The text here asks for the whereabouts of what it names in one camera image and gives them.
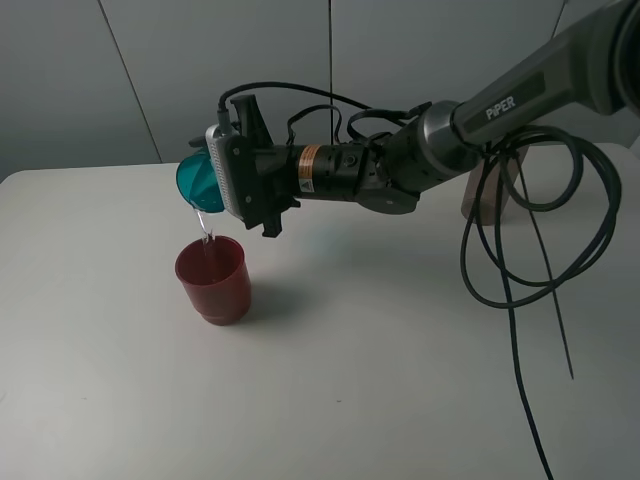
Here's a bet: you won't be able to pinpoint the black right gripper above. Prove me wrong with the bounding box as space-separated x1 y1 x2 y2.
188 136 383 238

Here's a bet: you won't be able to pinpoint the teal translucent plastic cup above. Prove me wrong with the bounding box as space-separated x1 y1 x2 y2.
176 149 225 214

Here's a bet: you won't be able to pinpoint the brown translucent water bottle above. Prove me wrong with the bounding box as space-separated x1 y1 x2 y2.
461 147 528 226

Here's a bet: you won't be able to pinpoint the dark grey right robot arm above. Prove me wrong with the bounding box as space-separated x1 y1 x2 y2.
176 1 639 238

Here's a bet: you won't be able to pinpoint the red plastic cup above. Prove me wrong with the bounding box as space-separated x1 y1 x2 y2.
175 236 251 326

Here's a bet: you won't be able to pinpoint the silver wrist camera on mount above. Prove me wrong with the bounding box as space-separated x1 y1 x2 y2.
205 95 273 230

